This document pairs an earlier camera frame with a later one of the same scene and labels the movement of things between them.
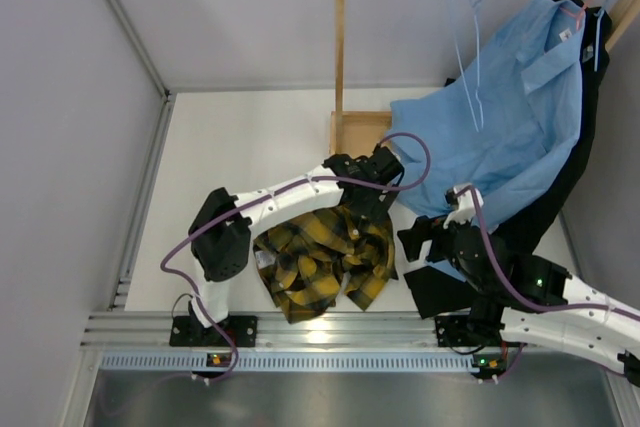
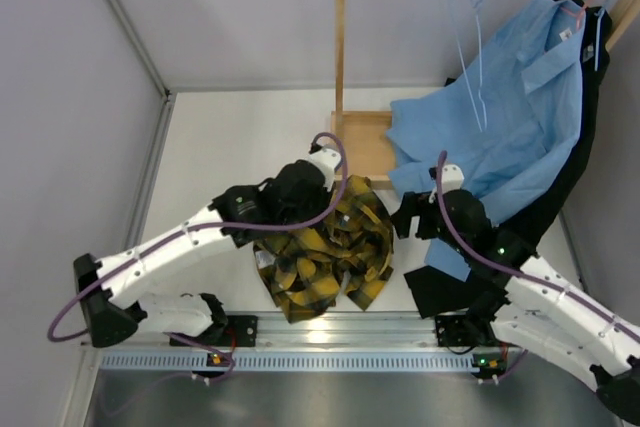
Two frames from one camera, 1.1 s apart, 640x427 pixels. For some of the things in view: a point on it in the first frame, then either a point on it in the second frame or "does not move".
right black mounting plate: [457, 331] does not move
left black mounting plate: [185, 333] does not move
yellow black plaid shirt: [302, 261] does not move
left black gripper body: [370, 208] -> [321, 198]
